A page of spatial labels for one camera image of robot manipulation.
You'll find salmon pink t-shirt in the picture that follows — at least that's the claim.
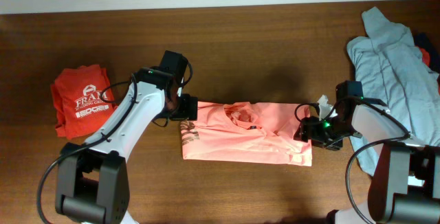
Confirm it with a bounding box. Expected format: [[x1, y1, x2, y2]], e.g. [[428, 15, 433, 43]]
[[180, 102, 312, 166]]

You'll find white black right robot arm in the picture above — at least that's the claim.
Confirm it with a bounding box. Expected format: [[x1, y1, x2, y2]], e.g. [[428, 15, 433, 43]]
[[294, 81, 439, 223]]

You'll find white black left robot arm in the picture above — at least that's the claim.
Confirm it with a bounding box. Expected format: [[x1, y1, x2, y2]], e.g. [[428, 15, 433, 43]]
[[55, 51, 197, 223]]

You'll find light blue t-shirt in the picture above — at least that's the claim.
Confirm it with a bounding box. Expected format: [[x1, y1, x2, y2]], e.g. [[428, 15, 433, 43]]
[[346, 6, 440, 177]]

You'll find red folded printed t-shirt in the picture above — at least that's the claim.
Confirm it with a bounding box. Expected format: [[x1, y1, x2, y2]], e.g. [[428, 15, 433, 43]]
[[50, 65, 115, 139]]

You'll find dark red garment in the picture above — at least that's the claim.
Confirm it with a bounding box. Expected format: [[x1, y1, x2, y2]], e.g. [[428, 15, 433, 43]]
[[414, 33, 439, 74]]

